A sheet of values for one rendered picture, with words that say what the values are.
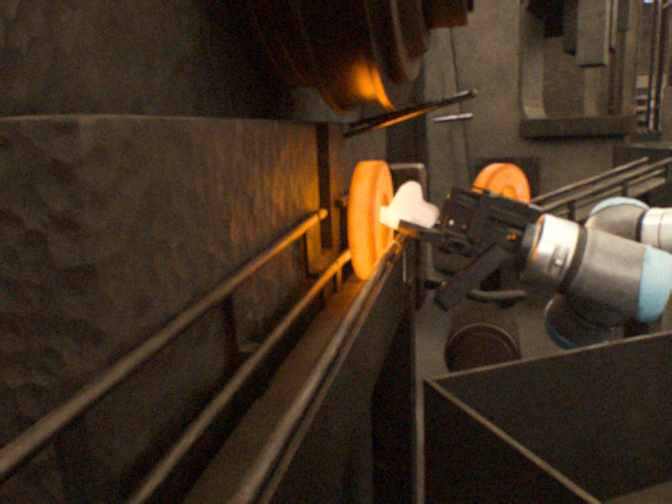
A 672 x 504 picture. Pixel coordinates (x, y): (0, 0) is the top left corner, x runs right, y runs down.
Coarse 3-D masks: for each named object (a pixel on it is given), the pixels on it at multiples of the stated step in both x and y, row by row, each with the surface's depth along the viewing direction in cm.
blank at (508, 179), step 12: (492, 168) 114; (504, 168) 114; (516, 168) 116; (480, 180) 113; (492, 180) 112; (504, 180) 114; (516, 180) 117; (480, 192) 112; (504, 192) 119; (516, 192) 118; (528, 192) 120
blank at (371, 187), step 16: (368, 176) 76; (384, 176) 80; (352, 192) 75; (368, 192) 74; (384, 192) 80; (352, 208) 74; (368, 208) 74; (352, 224) 74; (368, 224) 74; (384, 224) 84; (352, 240) 75; (368, 240) 74; (384, 240) 83; (352, 256) 76; (368, 256) 75; (368, 272) 78
